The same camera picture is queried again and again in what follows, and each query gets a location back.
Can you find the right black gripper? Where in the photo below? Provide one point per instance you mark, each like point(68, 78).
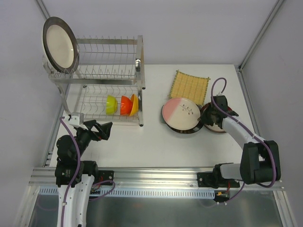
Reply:
point(210, 117)

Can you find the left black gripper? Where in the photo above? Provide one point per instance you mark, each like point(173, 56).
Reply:
point(93, 130)

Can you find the cream plate dark patterned rim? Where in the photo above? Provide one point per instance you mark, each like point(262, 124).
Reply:
point(198, 127)

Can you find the pink and cream floral plate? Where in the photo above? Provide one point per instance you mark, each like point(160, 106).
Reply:
point(181, 114)

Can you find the yellow woven bamboo mat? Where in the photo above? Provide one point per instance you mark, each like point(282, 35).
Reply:
point(189, 87)

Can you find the cream plate with metallic rim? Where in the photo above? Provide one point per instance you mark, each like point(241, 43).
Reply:
point(60, 45)

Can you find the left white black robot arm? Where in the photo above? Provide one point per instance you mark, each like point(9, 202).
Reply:
point(75, 178)

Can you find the steel two-tier dish rack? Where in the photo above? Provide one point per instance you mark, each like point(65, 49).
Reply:
point(107, 67)

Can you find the cream plate with red rim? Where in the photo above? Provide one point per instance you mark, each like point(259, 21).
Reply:
point(214, 128)

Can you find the lime green bowl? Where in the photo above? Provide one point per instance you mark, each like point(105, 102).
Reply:
point(111, 105)

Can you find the red orange bowl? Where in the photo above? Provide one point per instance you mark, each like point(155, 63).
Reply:
point(125, 106)

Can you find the teal square plate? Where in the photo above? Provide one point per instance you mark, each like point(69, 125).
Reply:
point(161, 118)

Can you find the yellow orange bowl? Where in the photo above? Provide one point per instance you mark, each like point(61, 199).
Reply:
point(135, 106)

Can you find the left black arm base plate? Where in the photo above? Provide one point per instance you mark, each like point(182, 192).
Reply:
point(105, 176)

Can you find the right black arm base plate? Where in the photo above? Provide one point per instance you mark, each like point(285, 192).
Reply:
point(205, 179)

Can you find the aluminium mounting rail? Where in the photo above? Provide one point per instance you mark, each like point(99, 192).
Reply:
point(162, 178)

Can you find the white slotted cable duct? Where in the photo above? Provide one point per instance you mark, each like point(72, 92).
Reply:
point(142, 193)

